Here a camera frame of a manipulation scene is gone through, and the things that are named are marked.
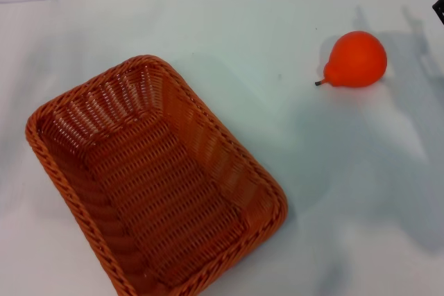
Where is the orange toy pear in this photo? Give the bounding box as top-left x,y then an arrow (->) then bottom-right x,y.
314,30 -> 388,89

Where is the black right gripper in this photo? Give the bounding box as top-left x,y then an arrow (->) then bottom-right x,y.
432,0 -> 444,26

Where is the orange woven rectangular basket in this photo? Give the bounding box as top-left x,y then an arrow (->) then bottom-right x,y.
24,54 -> 289,296

